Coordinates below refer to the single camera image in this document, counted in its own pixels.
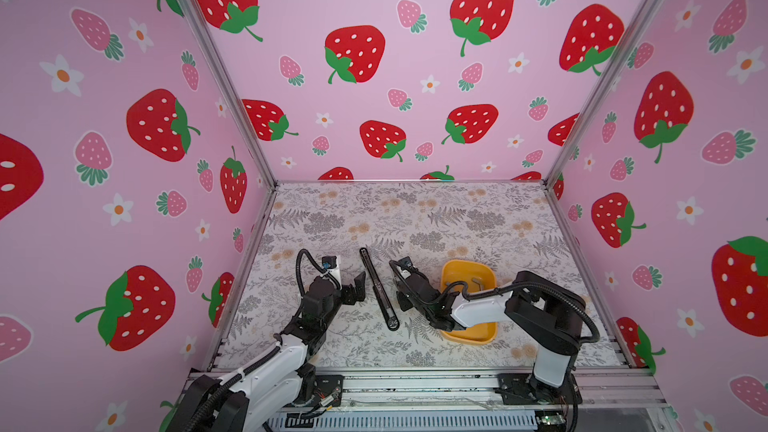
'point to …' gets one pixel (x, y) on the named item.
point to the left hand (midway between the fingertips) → (351, 272)
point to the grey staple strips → (476, 280)
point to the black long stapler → (389, 316)
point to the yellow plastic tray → (475, 276)
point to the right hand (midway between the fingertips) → (397, 284)
